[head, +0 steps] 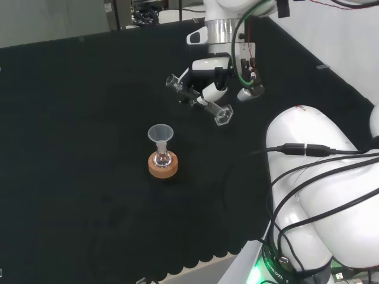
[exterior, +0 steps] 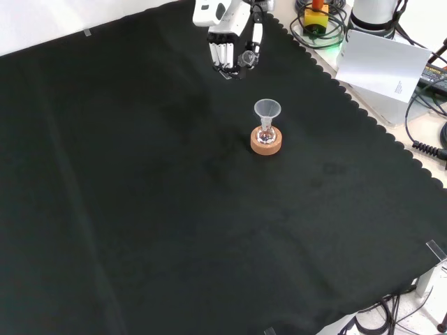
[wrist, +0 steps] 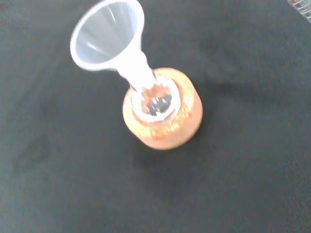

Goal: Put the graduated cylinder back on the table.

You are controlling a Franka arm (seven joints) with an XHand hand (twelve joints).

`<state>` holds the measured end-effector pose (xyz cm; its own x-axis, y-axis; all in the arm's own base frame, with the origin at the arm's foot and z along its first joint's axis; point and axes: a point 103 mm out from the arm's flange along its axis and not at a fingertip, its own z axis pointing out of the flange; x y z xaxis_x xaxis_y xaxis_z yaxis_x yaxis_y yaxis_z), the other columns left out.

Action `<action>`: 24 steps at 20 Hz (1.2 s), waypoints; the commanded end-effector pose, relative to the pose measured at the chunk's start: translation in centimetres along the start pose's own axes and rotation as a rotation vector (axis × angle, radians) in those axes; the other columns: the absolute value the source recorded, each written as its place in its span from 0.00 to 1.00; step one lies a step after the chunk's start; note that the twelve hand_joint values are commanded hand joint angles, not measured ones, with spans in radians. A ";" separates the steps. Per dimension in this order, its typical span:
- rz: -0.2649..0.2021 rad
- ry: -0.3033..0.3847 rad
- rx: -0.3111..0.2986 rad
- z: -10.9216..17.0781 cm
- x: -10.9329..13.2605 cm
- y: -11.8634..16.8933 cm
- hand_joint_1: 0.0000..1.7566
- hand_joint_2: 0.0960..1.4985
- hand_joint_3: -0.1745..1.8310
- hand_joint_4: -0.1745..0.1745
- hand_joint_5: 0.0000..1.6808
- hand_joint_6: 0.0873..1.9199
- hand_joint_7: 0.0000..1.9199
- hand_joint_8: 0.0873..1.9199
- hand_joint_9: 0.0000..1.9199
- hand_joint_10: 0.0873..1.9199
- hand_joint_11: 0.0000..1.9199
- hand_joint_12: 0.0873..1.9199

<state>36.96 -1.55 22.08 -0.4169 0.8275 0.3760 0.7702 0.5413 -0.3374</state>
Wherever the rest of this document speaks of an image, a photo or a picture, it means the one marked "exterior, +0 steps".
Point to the clear tape strip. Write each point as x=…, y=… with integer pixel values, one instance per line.
x=270, y=331
x=87, y=33
x=436, y=249

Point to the clear plastic funnel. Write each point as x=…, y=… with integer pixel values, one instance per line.
x=267, y=108

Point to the white bench leg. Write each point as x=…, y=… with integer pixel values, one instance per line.
x=433, y=282

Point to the clear graduated cylinder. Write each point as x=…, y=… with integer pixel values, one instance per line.
x=248, y=58

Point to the round-bottom glass flask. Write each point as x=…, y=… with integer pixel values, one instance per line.
x=266, y=136

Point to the black cloth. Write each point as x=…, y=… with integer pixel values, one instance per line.
x=139, y=195

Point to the black tripod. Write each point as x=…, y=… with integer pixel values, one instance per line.
x=439, y=52

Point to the pale board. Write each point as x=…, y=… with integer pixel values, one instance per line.
x=380, y=63

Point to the grey box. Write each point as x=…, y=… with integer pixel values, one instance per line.
x=387, y=110

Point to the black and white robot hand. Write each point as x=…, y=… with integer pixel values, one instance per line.
x=218, y=17

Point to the black device with yellow print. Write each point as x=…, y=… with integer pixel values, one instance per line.
x=434, y=75

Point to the yellow stop button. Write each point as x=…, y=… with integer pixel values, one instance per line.
x=316, y=19

